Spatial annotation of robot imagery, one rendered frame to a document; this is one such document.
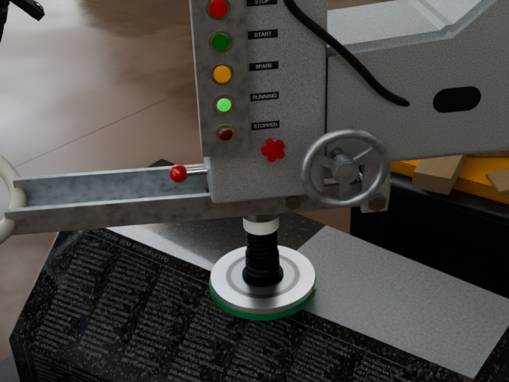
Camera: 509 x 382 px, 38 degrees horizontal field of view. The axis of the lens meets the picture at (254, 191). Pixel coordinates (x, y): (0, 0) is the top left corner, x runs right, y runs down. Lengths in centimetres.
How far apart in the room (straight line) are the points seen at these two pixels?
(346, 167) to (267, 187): 15
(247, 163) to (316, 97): 16
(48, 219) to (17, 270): 185
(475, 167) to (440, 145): 82
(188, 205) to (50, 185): 27
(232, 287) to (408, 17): 61
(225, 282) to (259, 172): 32
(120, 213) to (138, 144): 269
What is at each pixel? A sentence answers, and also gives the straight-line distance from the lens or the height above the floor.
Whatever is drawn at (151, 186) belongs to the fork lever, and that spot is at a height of 109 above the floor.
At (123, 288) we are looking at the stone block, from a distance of 172.
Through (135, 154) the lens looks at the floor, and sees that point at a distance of 389.
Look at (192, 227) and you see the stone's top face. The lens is 175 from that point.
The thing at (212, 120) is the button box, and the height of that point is 130.
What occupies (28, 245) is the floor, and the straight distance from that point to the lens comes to 330.
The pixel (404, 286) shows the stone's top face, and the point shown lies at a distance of 157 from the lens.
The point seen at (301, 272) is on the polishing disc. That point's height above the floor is 89.
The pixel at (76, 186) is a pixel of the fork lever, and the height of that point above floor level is 110.
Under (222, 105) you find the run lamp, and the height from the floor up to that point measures 133.
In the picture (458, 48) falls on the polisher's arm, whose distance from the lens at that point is 125.
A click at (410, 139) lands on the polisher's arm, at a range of 128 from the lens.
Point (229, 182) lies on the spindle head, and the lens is 123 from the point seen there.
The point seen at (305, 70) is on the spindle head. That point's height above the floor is 136.
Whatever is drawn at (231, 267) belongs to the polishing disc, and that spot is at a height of 89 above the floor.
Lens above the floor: 180
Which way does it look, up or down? 31 degrees down
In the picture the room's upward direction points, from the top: 2 degrees counter-clockwise
